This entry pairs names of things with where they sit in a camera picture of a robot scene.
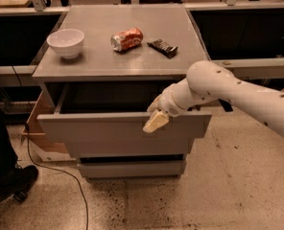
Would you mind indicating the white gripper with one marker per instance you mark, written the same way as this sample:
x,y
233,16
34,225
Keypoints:
x,y
167,105

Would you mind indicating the grey top drawer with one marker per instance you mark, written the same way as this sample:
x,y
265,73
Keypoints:
x,y
115,111

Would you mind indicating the grey drawer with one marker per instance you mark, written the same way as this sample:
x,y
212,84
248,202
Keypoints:
x,y
115,111
145,146
132,169

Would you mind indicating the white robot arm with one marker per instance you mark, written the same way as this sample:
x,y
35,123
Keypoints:
x,y
205,82

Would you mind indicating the grey middle drawer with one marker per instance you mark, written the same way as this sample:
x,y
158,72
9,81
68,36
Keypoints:
x,y
145,146

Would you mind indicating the grey drawer cabinet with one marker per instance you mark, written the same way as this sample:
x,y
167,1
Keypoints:
x,y
97,37

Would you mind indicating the grey bottom drawer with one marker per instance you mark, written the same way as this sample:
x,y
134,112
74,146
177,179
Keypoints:
x,y
132,169

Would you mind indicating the open cardboard box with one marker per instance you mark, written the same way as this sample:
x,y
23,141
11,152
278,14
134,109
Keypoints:
x,y
42,146

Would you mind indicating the dark snack bar wrapper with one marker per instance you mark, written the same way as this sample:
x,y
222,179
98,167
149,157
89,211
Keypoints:
x,y
163,48

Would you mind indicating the crushed orange soda can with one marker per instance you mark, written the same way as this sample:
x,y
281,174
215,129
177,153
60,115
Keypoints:
x,y
127,39

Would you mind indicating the white ceramic bowl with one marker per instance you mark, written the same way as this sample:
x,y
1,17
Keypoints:
x,y
66,43

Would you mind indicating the person's leg black shoe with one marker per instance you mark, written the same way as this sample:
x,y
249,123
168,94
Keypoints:
x,y
14,180

